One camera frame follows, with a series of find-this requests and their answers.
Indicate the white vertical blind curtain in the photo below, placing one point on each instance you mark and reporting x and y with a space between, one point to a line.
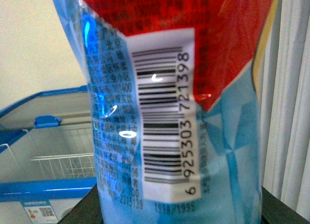
285 107

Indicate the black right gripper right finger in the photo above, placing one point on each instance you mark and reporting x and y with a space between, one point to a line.
276 212

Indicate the blue red drink bottle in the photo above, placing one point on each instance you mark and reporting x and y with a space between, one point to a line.
173 88

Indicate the white wire freezer basket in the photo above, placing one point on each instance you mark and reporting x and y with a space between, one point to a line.
64 152

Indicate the blue energy label sticker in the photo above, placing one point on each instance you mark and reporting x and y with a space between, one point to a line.
40 212

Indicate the blue freezer lid handle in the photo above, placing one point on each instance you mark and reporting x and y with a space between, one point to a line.
47 121

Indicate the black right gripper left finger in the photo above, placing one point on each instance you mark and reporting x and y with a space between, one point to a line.
87 211

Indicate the glass sliding freezer lid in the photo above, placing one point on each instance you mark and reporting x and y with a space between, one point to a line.
71 105

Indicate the white blue chest freezer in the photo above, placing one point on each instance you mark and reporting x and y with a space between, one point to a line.
22 181

